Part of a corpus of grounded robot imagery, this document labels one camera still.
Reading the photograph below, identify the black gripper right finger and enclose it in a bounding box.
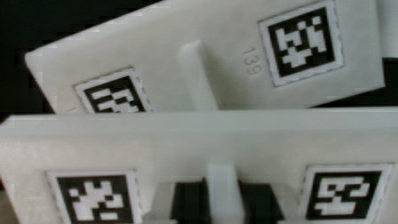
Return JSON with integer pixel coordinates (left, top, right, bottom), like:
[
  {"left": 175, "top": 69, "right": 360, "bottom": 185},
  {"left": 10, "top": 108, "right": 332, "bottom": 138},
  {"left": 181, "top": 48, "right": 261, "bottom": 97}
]
[{"left": 238, "top": 182, "right": 284, "bottom": 224}]

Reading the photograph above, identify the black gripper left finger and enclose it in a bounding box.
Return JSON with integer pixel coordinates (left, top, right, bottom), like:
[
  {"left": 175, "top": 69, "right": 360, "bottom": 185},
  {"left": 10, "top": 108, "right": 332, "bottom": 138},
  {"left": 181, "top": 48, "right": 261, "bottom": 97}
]
[{"left": 170, "top": 179, "right": 211, "bottom": 224}]

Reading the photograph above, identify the white cabinet door panel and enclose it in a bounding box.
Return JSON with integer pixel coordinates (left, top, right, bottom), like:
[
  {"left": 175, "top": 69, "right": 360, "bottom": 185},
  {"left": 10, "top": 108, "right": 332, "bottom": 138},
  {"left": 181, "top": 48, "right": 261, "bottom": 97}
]
[{"left": 24, "top": 0, "right": 385, "bottom": 114}]

